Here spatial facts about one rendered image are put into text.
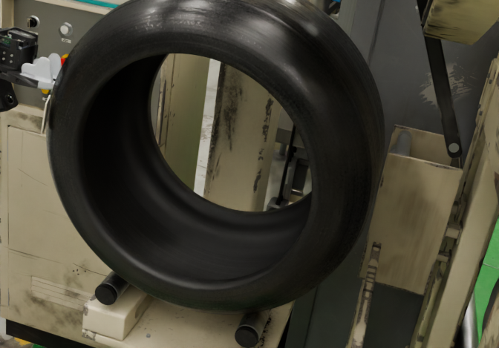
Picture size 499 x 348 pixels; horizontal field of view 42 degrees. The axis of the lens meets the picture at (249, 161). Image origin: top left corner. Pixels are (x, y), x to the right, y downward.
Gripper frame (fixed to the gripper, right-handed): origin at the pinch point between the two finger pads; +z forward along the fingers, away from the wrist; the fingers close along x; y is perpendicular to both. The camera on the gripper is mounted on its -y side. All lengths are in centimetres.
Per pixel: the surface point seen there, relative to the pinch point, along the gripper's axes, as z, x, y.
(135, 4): 14.8, -8.8, 22.1
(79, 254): -18, 61, -82
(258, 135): 34.4, 25.3, -5.7
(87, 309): 18.0, -11.7, -36.8
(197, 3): 25.0, -9.8, 25.7
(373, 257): 66, 12, -17
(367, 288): 66, 0, -17
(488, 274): 141, 204, -108
